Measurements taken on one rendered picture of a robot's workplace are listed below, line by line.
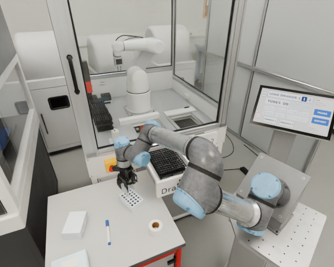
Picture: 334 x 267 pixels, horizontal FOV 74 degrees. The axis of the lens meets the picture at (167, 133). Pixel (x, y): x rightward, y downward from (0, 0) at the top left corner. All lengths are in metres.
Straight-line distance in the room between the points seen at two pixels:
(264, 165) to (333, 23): 1.58
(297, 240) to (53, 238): 1.19
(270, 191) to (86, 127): 0.97
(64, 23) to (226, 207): 0.99
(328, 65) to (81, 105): 2.12
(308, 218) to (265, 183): 0.49
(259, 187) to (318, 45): 1.78
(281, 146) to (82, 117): 1.48
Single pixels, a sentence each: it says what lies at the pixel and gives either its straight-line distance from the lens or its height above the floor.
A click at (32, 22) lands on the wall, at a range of 4.32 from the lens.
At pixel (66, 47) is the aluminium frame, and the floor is 1.58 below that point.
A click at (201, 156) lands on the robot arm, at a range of 0.70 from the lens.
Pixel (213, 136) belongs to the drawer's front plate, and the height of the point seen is 0.90.
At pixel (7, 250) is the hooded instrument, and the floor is 0.60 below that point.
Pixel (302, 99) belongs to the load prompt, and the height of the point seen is 1.15.
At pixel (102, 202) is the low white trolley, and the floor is 0.76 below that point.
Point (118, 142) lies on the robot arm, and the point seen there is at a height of 1.19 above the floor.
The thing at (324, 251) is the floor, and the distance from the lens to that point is 2.41.
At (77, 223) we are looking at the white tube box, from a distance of 1.26.
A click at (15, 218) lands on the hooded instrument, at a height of 0.89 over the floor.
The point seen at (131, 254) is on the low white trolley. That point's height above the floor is 0.76.
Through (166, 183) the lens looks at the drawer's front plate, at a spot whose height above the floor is 0.91.
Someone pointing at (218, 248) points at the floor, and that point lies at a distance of 2.10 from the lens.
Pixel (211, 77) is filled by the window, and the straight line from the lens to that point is 1.47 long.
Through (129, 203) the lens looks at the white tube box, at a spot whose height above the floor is 0.80.
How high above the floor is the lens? 1.77
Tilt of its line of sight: 32 degrees down
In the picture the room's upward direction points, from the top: straight up
